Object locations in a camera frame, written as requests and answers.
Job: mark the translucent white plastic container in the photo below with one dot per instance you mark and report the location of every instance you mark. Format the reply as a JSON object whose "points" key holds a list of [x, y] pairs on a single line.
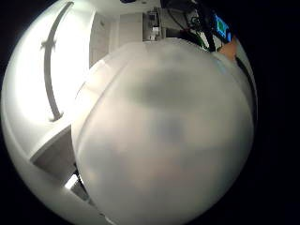
{"points": [[162, 131]]}

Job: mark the white shelf unit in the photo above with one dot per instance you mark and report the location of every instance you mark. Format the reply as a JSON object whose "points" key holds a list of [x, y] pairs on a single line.
{"points": [[152, 26]]}

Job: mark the white door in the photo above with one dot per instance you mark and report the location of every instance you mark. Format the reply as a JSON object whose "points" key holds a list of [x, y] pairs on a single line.
{"points": [[99, 40]]}

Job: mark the bright window with grey frame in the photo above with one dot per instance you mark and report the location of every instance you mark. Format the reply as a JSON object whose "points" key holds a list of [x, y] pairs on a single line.
{"points": [[28, 78]]}

